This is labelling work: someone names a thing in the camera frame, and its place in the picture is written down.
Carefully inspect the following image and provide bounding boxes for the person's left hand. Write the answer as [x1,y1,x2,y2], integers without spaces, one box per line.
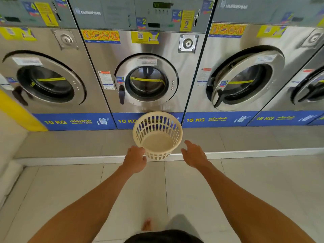
[122,146,147,174]

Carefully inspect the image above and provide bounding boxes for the person's black shirt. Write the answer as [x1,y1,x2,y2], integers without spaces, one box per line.
[124,229,204,243]

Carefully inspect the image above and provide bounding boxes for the yellow wall pillar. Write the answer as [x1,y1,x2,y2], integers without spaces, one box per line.
[0,89,48,132]

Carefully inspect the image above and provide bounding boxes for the person's grey trousers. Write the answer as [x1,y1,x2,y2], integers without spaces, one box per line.
[164,214,203,241]

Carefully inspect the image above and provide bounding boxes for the person's left forearm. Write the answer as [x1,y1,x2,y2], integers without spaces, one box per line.
[28,165,135,243]

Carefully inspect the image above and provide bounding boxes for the steel front-load washing machine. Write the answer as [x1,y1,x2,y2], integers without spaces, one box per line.
[182,0,324,129]
[247,45,324,127]
[67,0,216,130]
[0,0,117,131]

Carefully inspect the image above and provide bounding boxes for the grey concrete step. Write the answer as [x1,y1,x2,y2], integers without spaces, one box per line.
[14,125,324,167]

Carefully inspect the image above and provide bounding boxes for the cream round laundry basket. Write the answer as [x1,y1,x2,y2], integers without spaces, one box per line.
[132,111,183,161]

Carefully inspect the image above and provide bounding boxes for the person's right forearm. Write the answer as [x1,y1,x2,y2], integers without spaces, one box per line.
[200,160,316,243]

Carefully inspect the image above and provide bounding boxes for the person's right hand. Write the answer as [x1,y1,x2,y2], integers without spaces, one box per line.
[181,140,211,170]

